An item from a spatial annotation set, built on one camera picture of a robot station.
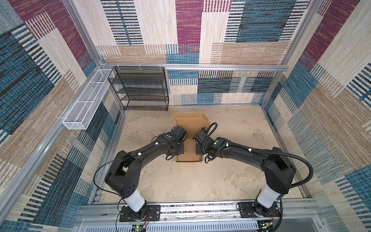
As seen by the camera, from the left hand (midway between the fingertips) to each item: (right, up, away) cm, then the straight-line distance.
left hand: (179, 149), depth 89 cm
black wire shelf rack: (-31, +42, +22) cm, 56 cm away
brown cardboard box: (+7, +16, -10) cm, 20 cm away
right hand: (+13, 0, -2) cm, 13 cm away
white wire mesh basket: (-62, +20, +2) cm, 65 cm away
